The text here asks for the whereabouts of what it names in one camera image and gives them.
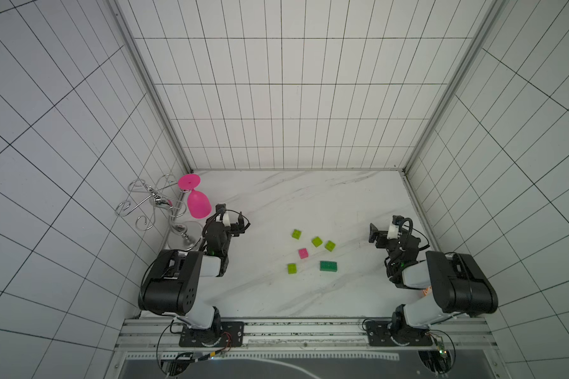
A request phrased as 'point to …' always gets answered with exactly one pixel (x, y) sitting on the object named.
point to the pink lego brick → (303, 253)
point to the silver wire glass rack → (185, 235)
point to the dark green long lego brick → (328, 266)
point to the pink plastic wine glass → (199, 207)
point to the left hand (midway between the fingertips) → (229, 215)
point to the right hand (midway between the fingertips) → (386, 221)
